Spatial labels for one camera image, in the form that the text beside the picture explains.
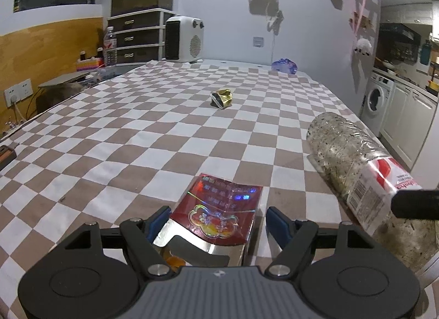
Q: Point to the red shiny packet box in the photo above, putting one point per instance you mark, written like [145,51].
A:
[219,209]

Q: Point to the white fan heater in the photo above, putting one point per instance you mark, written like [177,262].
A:
[183,39]

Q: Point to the teal flask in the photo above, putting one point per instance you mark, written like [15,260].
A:
[425,53]

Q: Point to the brown flat box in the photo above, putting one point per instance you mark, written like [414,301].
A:
[7,157]

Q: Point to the water bottle red label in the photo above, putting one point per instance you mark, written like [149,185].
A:
[110,48]

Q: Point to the checkered tablecloth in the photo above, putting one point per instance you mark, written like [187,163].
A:
[137,126]

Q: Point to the white wall plate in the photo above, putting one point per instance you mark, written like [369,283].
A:
[257,41]

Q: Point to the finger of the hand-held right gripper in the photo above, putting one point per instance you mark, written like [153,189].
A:
[415,204]

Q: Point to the white kitchen cabinets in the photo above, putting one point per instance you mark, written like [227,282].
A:
[408,123]

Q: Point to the crumpled gold wrapper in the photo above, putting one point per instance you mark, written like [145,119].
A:
[222,98]

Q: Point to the black kitchen shelf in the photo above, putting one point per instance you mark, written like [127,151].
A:
[399,42]

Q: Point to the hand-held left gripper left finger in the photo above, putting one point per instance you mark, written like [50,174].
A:
[159,220]

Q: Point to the white washing machine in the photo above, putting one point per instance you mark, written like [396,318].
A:
[377,99]

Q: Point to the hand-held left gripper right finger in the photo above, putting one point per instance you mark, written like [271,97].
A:
[276,222]

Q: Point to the grey cardboard sheet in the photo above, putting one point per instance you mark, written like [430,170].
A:
[63,79]

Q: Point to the purple crumpled bag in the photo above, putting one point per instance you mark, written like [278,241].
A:
[284,66]

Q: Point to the colourful small box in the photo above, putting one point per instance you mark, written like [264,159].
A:
[89,64]

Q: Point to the clear plastic bottle red label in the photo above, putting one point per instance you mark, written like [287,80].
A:
[343,154]

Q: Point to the white plush toy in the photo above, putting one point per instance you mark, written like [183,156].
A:
[363,46]

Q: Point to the white wall socket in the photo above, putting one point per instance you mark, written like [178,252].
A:
[17,90]

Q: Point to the dark plastic drawer unit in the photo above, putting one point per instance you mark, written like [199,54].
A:
[137,37]

